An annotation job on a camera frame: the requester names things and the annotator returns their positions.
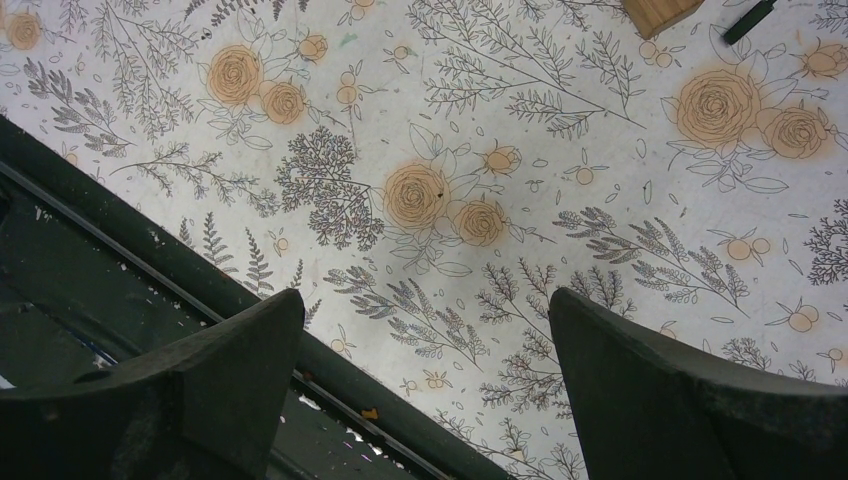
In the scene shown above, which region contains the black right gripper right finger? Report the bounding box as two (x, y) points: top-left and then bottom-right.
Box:
(549, 288), (847, 479)

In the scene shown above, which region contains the small wooden block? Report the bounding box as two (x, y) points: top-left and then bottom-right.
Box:
(622, 0), (704, 40)

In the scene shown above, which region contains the black microphone tripod stand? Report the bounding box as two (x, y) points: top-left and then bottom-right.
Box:
(721, 0), (776, 46)

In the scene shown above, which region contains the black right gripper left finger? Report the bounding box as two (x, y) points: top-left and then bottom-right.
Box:
(1, 289), (305, 479)

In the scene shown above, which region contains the floral patterned table mat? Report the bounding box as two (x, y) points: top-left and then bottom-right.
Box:
(1, 1), (847, 479)

